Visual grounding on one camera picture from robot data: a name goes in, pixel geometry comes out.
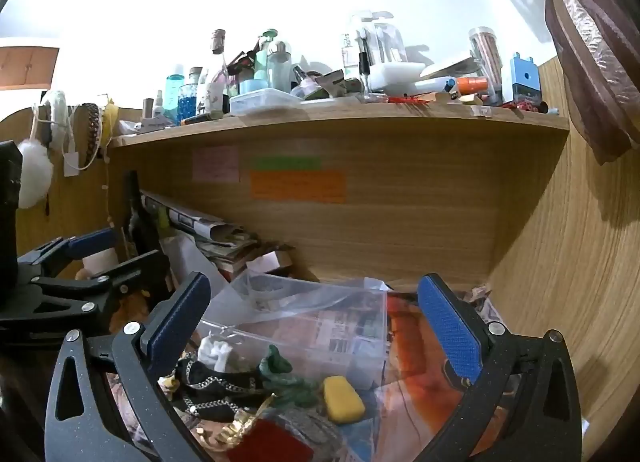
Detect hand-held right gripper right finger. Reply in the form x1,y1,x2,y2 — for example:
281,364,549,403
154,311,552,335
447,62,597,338
417,273,586,462

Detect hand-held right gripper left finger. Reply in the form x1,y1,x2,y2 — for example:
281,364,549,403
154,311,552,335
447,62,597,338
44,272,221,462

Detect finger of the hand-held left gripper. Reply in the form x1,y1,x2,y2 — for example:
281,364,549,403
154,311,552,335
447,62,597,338
0,249,172,339
16,228,117,285

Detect white cloth pouch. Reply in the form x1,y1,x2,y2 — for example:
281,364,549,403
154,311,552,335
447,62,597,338
197,335,236,373

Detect green striped cloth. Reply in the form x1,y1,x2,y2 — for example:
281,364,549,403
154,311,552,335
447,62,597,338
257,343,323,410

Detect clear plastic box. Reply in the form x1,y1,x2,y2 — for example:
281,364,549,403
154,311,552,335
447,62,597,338
197,269,390,390

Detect yellow sponge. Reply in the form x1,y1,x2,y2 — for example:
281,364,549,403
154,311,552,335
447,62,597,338
322,376,367,424

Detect red cloth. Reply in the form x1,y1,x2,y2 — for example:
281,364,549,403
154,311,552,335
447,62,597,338
227,417,316,462

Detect grey glitter pouch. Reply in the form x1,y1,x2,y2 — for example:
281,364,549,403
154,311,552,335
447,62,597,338
265,407,346,462

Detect white fluffy pompom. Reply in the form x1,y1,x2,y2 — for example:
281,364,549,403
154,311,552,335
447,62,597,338
17,139,55,209

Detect stack of newspapers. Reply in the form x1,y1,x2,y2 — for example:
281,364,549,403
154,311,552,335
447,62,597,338
140,189,261,268

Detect white fluffy headband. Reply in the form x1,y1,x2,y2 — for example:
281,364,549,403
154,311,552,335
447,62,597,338
40,90,70,143

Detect black patterned headband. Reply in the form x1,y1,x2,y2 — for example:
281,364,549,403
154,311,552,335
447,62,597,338
80,102,103,170

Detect yellow headband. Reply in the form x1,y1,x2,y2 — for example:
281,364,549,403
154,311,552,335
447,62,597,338
102,100,121,148

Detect small white brown box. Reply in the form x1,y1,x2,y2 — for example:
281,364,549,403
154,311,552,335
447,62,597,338
245,249,296,278

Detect pink sticky note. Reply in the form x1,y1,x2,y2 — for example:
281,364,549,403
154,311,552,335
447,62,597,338
192,146,240,183

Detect faceted blue liquid bottle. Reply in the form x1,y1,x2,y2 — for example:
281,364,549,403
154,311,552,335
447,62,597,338
177,67,203,123

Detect light blue mouthwash bottle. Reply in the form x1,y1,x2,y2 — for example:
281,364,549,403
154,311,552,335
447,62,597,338
166,64,187,123

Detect orange sticky note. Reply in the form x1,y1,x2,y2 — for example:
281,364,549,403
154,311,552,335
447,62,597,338
250,169,347,204

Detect green sticky note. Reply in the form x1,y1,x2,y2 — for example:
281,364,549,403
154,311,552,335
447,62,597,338
251,156,322,170

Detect flat clear plastic case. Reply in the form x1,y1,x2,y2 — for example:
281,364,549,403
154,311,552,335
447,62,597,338
229,89,303,116

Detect tall clear illustrated bottle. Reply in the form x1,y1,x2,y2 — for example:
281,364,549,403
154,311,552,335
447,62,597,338
200,30,232,116

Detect wooden shelf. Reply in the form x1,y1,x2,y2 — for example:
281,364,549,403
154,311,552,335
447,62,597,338
107,101,571,149

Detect mint green pump bottle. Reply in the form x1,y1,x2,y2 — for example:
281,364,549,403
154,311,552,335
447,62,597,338
254,28,279,83

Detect clear bottle silver cap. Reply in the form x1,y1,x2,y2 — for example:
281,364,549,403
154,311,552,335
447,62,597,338
269,41,293,93

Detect blue pencil sharpener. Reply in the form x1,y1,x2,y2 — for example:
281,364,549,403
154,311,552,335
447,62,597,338
510,52,542,106

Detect white foam box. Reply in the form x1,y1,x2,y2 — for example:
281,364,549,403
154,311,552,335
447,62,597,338
367,61,428,93

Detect clear jar of sticks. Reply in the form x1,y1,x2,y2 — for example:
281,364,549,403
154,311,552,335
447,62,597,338
468,26,503,103

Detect clear toothbrush packaging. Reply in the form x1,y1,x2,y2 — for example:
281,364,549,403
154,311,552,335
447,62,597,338
342,10,406,93

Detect pink curtain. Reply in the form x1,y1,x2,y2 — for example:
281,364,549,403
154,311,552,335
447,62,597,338
455,0,640,165

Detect wooden wall cabinet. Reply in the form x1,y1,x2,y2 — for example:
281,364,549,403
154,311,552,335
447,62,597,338
0,45,60,90

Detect gold chain ornament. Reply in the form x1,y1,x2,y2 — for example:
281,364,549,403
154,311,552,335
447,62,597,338
215,407,261,450

